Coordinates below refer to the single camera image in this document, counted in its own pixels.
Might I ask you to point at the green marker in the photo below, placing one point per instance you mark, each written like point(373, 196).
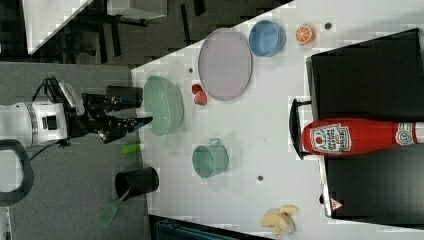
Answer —
point(132, 148)

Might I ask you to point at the green oval bowl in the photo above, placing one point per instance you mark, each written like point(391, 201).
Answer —
point(163, 100)

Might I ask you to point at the black utensil cup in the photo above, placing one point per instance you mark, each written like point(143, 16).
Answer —
point(137, 182)

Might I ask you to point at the pink plush strawberry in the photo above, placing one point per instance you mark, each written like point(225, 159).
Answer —
point(200, 98)

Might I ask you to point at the red plush ketchup bottle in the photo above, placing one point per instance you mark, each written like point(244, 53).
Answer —
point(352, 136)

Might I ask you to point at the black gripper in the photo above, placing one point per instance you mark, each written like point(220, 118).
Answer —
point(91, 115)

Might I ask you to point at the green mug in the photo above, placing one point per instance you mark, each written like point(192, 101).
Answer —
point(211, 159)

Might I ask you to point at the orange slice toy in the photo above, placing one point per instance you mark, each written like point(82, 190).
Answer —
point(305, 35)

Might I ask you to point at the white side table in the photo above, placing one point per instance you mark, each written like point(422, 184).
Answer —
point(44, 18)

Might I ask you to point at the large lilac plate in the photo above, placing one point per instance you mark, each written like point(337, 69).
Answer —
point(225, 64)

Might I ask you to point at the black toaster oven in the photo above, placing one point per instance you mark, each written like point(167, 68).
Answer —
point(382, 80)

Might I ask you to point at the green spatula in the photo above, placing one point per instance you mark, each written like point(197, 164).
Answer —
point(110, 211)

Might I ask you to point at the dark red plush strawberry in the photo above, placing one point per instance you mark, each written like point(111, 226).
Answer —
point(196, 88)

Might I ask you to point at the blue bowl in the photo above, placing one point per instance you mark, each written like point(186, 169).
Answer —
point(267, 38)

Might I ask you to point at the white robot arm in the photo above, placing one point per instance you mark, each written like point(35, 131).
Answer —
point(39, 123)

